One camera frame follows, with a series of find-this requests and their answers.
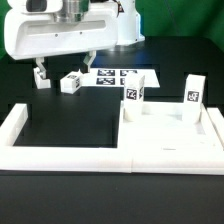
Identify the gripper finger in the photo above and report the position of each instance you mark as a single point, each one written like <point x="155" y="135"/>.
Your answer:
<point x="88" y="60"/>
<point x="42" y="71"/>

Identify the white U-shaped fence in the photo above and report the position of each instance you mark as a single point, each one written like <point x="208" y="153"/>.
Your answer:
<point x="118" y="159"/>

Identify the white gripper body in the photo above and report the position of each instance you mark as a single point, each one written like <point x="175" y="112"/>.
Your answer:
<point x="38" y="35"/>

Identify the white marker sheet with tags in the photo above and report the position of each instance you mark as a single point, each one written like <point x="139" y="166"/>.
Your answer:
<point x="108" y="77"/>

